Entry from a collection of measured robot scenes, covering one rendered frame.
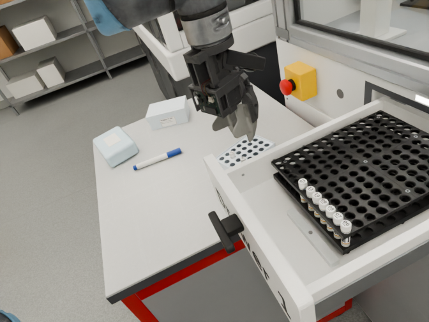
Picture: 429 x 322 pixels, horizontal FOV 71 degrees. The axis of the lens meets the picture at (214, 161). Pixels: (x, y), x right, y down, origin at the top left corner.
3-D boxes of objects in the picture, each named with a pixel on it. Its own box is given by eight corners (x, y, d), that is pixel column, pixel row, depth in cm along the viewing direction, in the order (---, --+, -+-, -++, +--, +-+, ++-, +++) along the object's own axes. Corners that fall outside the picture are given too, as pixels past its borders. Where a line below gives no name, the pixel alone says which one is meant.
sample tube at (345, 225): (344, 251, 39) (345, 229, 36) (338, 244, 40) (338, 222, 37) (352, 246, 39) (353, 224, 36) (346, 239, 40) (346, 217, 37)
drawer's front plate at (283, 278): (306, 349, 36) (299, 307, 29) (217, 199, 58) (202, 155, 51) (318, 342, 36) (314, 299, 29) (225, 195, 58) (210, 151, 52)
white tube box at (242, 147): (240, 184, 68) (237, 172, 66) (217, 170, 74) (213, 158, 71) (277, 154, 73) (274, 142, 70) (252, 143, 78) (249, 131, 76)
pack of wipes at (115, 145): (141, 152, 89) (135, 140, 86) (112, 169, 86) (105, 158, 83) (124, 135, 100) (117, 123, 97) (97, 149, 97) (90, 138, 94)
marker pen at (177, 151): (135, 172, 82) (132, 167, 81) (135, 168, 83) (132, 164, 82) (182, 153, 83) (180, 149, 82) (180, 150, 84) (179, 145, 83)
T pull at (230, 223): (228, 256, 39) (226, 250, 38) (209, 218, 44) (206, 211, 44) (253, 243, 39) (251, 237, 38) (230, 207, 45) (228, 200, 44)
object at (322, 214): (343, 239, 37) (343, 237, 36) (270, 164, 50) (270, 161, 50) (355, 233, 37) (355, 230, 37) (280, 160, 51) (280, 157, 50)
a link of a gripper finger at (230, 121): (211, 144, 63) (203, 108, 57) (230, 128, 66) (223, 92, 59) (222, 149, 62) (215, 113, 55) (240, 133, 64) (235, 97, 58)
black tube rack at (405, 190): (343, 265, 40) (343, 236, 36) (275, 188, 54) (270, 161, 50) (472, 194, 43) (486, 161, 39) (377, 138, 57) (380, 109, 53)
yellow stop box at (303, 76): (299, 103, 72) (297, 76, 68) (283, 93, 78) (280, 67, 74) (318, 95, 73) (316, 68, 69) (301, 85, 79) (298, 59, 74)
